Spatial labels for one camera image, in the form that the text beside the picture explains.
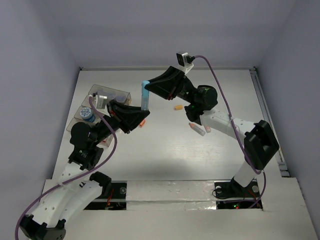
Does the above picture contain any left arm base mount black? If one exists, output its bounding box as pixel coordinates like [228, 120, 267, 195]
[84, 181, 127, 211]

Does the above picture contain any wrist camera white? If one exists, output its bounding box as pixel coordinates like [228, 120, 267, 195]
[176, 52, 195, 75]
[92, 93, 110, 110]

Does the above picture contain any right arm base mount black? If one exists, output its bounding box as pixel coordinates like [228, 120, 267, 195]
[211, 178, 263, 210]

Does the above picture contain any clear bead cup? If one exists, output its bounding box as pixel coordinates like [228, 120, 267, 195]
[96, 88, 105, 96]
[115, 94, 127, 103]
[105, 91, 117, 100]

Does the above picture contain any aluminium rail right side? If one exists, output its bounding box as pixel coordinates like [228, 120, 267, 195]
[249, 67, 292, 178]

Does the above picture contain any clear grey highlighter marker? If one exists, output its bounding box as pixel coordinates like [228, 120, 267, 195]
[188, 122, 206, 137]

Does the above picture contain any blue marker cap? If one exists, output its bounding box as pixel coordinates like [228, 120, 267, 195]
[141, 80, 150, 98]

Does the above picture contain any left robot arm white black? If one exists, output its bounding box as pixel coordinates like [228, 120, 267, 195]
[14, 94, 150, 240]

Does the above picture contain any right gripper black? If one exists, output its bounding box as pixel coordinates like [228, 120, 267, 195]
[141, 66, 196, 105]

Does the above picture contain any orange highlighter marker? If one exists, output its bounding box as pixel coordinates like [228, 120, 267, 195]
[204, 125, 211, 133]

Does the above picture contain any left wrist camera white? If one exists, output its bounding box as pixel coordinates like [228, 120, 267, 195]
[92, 93, 110, 110]

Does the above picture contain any orange marker cap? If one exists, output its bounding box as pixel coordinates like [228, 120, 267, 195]
[139, 119, 146, 127]

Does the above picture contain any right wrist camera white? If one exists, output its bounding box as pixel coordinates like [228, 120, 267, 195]
[176, 52, 195, 75]

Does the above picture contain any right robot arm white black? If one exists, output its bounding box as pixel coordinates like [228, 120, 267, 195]
[141, 66, 280, 196]

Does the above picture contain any blue highlighter marker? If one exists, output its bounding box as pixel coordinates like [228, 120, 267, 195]
[141, 94, 149, 111]

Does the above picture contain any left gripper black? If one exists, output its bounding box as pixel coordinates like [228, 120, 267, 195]
[92, 99, 150, 145]

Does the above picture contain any yellow marker cap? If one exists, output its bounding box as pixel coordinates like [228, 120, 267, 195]
[174, 105, 183, 111]

